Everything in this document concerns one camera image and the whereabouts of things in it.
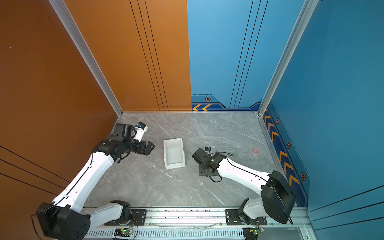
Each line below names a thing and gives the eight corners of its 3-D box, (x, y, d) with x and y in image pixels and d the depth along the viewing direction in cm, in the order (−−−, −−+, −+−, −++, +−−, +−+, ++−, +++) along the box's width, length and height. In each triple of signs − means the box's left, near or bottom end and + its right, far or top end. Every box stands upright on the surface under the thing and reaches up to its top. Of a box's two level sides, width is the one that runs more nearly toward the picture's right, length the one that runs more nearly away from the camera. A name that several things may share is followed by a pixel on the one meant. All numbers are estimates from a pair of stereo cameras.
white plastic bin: (165, 170, 91) (164, 166, 86) (165, 145, 102) (163, 139, 97) (185, 167, 92) (184, 163, 87) (182, 143, 104) (182, 137, 98)
